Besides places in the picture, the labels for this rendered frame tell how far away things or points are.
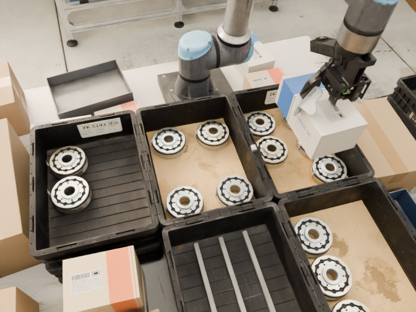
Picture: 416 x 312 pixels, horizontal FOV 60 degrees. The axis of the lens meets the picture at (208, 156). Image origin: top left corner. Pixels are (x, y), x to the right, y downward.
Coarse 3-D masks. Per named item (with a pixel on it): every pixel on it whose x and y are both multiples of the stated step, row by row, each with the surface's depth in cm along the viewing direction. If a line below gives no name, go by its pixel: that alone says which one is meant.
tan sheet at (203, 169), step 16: (176, 128) 118; (192, 128) 119; (192, 144) 115; (160, 160) 111; (176, 160) 111; (192, 160) 111; (208, 160) 111; (224, 160) 112; (160, 176) 107; (176, 176) 107; (192, 176) 108; (208, 176) 108; (224, 176) 108; (160, 192) 104; (208, 192) 105; (208, 208) 102
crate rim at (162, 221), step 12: (216, 96) 114; (228, 96) 114; (144, 108) 109; (156, 108) 110; (240, 120) 108; (144, 132) 104; (240, 132) 106; (144, 144) 102; (252, 156) 101; (264, 180) 96; (156, 192) 94; (156, 204) 91; (240, 204) 92; (252, 204) 92; (192, 216) 90; (204, 216) 89
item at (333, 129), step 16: (288, 80) 89; (304, 80) 89; (288, 96) 89; (288, 112) 91; (304, 112) 83; (320, 112) 83; (336, 112) 83; (352, 112) 83; (304, 128) 85; (320, 128) 80; (336, 128) 80; (352, 128) 81; (304, 144) 87; (320, 144) 82; (336, 144) 84; (352, 144) 87
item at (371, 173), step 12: (276, 84) 118; (240, 108) 111; (252, 144) 103; (360, 156) 102; (264, 168) 98; (372, 168) 100; (336, 180) 97; (348, 180) 97; (276, 192) 94; (288, 192) 94; (300, 192) 94
